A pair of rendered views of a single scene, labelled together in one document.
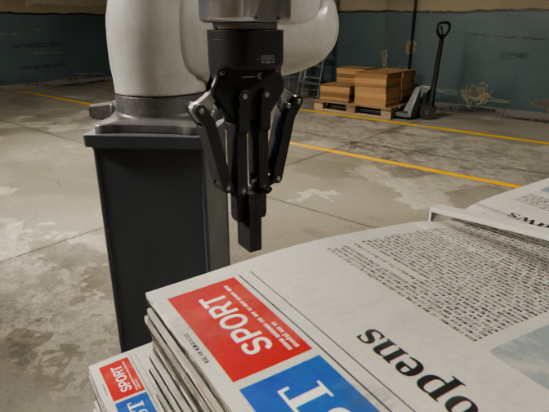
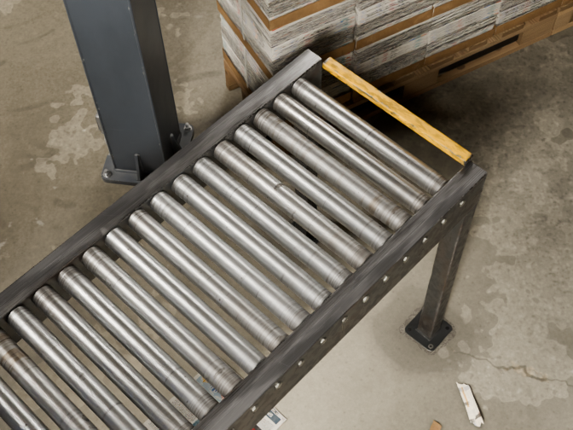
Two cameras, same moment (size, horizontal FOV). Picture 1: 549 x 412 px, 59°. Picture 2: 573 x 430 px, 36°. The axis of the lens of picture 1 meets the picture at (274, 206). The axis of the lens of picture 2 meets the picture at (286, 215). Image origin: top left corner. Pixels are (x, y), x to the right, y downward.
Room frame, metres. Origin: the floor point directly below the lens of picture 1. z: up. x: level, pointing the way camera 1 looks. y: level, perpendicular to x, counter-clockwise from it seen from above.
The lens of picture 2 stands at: (0.24, 1.96, 2.41)
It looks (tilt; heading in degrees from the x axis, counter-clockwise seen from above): 57 degrees down; 275
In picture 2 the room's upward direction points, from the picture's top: 2 degrees counter-clockwise
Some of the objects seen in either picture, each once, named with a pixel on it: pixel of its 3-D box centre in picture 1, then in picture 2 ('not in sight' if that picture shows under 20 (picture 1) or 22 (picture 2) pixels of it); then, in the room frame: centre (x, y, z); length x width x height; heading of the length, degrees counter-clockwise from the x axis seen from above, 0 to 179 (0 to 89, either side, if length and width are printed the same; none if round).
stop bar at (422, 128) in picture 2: not in sight; (395, 108); (0.09, 0.63, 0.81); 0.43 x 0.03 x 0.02; 140
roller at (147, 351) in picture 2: not in sight; (136, 340); (0.61, 1.23, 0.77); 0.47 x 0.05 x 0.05; 140
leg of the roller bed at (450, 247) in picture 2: not in sight; (443, 274); (-0.08, 0.80, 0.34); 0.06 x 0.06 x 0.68; 50
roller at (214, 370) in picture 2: not in sight; (159, 319); (0.57, 1.18, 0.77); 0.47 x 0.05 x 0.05; 140
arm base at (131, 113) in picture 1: (151, 107); not in sight; (0.86, 0.22, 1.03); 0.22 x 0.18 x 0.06; 85
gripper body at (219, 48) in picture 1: (246, 75); not in sight; (0.51, 0.03, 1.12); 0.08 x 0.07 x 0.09; 122
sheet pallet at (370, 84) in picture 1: (366, 90); not in sight; (6.85, -1.28, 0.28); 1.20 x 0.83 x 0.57; 50
